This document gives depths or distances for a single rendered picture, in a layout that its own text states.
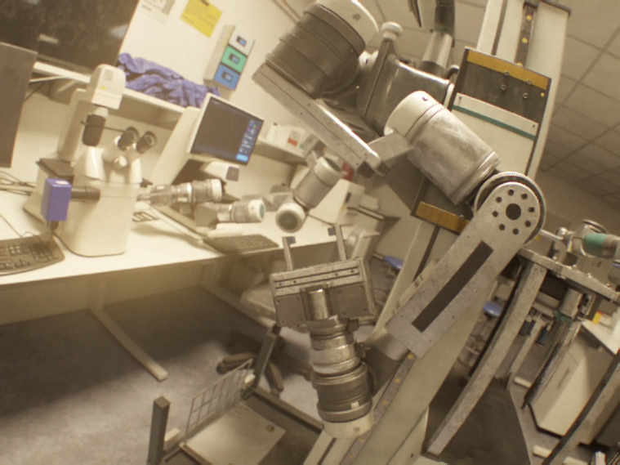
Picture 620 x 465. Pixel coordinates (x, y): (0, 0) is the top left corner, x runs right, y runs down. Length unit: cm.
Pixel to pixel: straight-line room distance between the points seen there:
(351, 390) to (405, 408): 29
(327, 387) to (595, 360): 245
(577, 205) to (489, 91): 620
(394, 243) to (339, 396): 601
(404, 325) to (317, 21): 47
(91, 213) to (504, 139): 97
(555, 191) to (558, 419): 460
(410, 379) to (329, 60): 62
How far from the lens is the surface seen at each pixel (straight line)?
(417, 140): 47
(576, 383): 280
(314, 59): 54
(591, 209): 690
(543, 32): 79
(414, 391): 74
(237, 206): 118
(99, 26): 161
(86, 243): 100
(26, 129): 166
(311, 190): 105
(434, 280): 42
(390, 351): 53
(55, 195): 88
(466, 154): 46
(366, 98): 62
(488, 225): 41
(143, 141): 93
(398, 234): 642
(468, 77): 65
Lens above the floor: 117
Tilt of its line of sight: 10 degrees down
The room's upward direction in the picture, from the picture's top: 20 degrees clockwise
